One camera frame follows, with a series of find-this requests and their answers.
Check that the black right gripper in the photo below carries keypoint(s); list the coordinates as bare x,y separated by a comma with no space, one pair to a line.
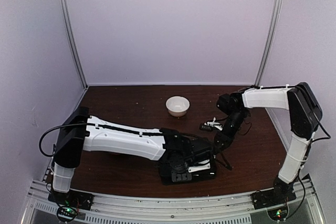
224,138

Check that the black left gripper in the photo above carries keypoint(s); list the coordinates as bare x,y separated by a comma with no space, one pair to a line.
179,177

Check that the black zippered tool case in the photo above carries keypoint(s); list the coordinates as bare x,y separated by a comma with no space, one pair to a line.
164,171

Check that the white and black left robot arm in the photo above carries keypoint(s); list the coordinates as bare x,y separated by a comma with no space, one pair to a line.
181,157

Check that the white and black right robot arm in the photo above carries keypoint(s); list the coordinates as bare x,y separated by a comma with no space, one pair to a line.
295,113

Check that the white ceramic bowl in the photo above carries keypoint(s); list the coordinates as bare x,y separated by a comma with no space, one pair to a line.
177,106

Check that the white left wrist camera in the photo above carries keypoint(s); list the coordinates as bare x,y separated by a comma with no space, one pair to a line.
194,169

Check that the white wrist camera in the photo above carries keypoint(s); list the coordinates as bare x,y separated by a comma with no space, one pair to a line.
194,169
211,125

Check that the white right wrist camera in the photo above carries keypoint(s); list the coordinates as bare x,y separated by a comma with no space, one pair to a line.
211,125

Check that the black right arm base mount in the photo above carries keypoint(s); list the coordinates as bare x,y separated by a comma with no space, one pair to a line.
268,198

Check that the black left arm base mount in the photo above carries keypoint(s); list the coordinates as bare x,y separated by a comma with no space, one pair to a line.
73,198

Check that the right aluminium frame post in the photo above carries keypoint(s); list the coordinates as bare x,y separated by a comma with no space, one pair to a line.
269,40

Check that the aluminium frame post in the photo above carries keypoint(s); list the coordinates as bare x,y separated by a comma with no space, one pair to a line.
72,43
269,40

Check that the left aluminium frame post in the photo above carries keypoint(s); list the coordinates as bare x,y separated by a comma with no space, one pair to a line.
72,43

